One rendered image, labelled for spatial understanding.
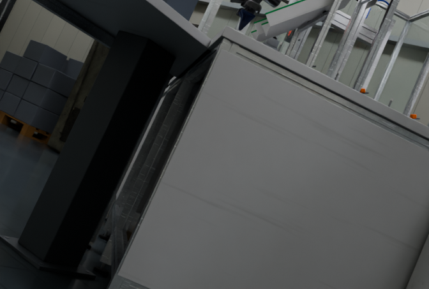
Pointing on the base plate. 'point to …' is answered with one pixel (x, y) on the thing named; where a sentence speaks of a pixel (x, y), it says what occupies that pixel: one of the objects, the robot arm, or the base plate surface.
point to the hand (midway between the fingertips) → (243, 22)
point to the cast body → (272, 43)
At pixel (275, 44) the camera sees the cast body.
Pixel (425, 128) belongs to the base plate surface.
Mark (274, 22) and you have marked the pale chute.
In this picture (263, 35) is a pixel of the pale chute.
